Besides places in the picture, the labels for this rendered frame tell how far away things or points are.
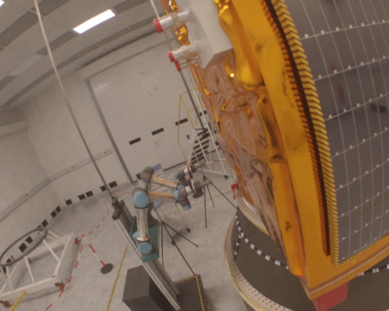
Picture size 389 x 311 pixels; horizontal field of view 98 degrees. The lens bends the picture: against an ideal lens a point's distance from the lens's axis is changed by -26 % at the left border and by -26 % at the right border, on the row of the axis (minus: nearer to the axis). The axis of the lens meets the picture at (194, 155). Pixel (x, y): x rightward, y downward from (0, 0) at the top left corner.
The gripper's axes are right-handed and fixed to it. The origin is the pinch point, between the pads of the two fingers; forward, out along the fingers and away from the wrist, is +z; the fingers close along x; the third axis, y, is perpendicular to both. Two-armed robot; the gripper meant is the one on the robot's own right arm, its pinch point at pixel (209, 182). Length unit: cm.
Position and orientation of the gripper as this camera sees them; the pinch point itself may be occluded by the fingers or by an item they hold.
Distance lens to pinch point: 188.3
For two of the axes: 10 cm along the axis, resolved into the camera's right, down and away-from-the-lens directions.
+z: 9.3, -3.7, -0.2
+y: 3.7, 8.9, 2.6
